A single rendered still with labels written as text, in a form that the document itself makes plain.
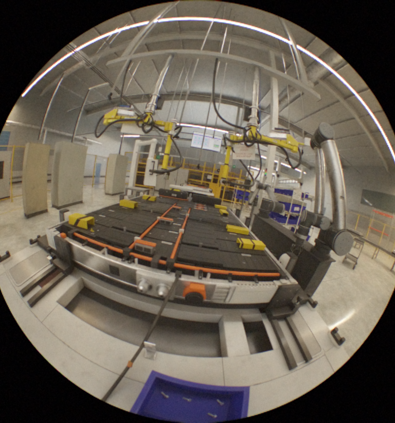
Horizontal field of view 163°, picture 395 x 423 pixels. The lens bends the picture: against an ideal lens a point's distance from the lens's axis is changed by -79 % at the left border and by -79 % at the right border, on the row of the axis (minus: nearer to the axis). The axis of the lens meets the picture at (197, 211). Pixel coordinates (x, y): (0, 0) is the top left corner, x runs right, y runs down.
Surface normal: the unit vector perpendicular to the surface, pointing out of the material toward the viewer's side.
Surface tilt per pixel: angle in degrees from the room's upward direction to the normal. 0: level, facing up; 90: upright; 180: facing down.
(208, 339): 0
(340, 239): 88
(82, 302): 0
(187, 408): 0
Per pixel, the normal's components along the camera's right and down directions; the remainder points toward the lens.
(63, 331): 0.18, -0.96
